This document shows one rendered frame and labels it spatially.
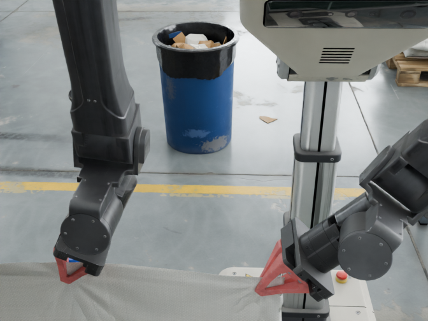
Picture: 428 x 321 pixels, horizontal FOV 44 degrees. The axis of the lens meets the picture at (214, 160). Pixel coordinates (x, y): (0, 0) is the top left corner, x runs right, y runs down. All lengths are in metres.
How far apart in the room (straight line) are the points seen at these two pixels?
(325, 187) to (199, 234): 1.26
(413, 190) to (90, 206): 0.36
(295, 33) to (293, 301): 0.82
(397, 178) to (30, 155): 2.83
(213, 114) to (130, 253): 0.97
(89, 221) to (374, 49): 0.68
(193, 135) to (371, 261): 2.48
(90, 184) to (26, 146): 2.79
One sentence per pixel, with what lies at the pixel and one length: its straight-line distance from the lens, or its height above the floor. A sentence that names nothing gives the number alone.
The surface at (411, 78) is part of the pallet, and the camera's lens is 4.14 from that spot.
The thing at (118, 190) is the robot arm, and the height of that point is 1.23.
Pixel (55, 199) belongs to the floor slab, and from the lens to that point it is 2.86.
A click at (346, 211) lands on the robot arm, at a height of 1.20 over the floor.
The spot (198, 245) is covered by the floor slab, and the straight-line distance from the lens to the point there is 2.45.
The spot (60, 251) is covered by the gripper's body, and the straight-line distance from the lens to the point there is 0.70.
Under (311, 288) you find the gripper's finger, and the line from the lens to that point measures 0.70.
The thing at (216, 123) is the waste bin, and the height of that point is 0.19.
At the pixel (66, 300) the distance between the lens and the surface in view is 0.84.
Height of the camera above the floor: 1.59
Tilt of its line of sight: 32 degrees down
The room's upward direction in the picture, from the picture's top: 1 degrees counter-clockwise
